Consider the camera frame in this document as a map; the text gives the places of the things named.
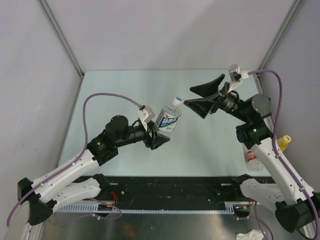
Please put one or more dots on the yellow juice bottle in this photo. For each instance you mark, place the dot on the yellow juice bottle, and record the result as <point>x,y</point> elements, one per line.
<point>284,142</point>

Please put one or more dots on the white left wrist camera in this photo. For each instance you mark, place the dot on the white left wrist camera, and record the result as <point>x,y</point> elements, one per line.
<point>145,115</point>

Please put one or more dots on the blue white label water bottle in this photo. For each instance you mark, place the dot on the blue white label water bottle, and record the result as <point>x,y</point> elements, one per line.
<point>169,117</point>

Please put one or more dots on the red label water bottle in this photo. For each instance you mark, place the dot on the red label water bottle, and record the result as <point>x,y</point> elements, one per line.
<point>253,164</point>

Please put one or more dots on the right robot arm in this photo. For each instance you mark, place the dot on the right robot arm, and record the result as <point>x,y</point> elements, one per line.
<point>294,202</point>

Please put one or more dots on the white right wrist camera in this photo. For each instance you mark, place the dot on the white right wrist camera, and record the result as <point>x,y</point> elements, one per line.
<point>236,77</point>

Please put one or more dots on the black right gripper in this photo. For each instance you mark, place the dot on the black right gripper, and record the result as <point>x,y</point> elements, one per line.
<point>203,106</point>

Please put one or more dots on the aluminium frame post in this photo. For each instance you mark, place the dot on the aluminium frame post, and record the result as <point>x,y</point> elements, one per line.
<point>49,15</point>
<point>281,32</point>

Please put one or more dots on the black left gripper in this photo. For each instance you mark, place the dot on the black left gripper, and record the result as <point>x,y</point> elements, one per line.
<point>155,141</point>

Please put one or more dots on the left aluminium frame post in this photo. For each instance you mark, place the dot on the left aluminium frame post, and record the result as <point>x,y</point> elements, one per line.
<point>49,15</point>

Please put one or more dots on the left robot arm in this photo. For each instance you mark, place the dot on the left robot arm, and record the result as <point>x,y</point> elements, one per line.
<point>56,189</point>

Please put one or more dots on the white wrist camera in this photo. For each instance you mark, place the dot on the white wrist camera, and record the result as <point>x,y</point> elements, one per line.
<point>145,115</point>
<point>236,77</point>

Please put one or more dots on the crumpled white tissue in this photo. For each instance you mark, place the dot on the crumpled white tissue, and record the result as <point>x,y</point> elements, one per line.
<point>251,235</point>

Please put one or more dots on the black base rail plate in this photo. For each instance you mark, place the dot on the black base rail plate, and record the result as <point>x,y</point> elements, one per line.
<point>172,193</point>

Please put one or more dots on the right aluminium frame post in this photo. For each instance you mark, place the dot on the right aluminium frame post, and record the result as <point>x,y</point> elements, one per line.
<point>281,32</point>

